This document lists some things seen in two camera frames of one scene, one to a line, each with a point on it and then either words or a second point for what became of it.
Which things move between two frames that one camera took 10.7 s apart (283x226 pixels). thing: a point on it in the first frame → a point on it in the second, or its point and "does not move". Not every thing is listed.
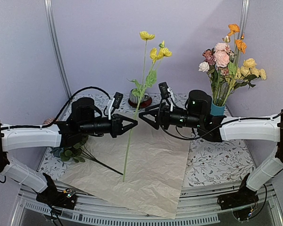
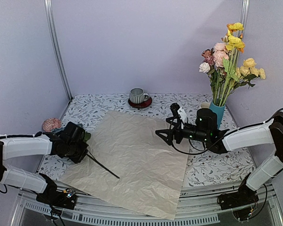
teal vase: [217, 110] does not move
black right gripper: [162, 115] → [166, 132]
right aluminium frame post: [244, 11] does not move
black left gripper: [117, 128] → [78, 159]
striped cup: [135, 99] does not move
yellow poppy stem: [148, 78] → [233, 42]
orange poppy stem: [239, 45] → [235, 43]
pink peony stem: [223, 54] does not move
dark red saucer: [143, 104] does not move
